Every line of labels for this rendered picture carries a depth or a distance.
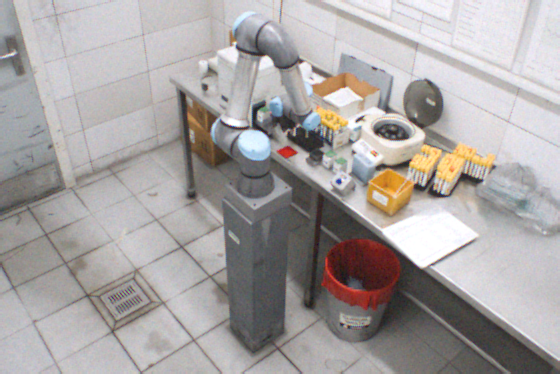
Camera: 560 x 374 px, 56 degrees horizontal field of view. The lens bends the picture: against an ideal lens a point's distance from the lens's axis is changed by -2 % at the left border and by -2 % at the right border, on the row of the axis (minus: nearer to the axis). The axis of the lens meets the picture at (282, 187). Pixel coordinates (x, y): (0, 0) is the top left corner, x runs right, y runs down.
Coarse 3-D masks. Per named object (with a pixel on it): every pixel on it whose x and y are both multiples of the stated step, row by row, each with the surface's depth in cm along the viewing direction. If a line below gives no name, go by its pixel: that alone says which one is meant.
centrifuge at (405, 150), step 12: (372, 120) 246; (384, 120) 247; (396, 120) 247; (372, 132) 237; (408, 132) 245; (420, 132) 239; (360, 144) 242; (372, 144) 238; (384, 144) 231; (396, 144) 231; (408, 144) 232; (420, 144) 237; (372, 156) 236; (384, 156) 234; (396, 156) 233; (408, 156) 237
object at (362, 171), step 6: (354, 156) 226; (360, 156) 226; (354, 162) 228; (360, 162) 224; (366, 162) 223; (372, 162) 223; (354, 168) 229; (360, 168) 225; (366, 168) 222; (372, 168) 222; (348, 174) 232; (354, 174) 231; (360, 174) 227; (366, 174) 223; (372, 174) 225; (360, 180) 228; (366, 180) 225
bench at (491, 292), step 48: (192, 96) 286; (288, 144) 249; (432, 144) 252; (192, 192) 350; (336, 240) 290; (384, 240) 206; (480, 240) 202; (528, 240) 203; (432, 288) 262; (480, 288) 184; (528, 288) 184; (480, 336) 240; (528, 336) 169
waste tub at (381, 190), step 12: (372, 180) 214; (384, 180) 222; (396, 180) 219; (408, 180) 214; (372, 192) 214; (384, 192) 209; (408, 192) 213; (372, 204) 217; (384, 204) 212; (396, 204) 210
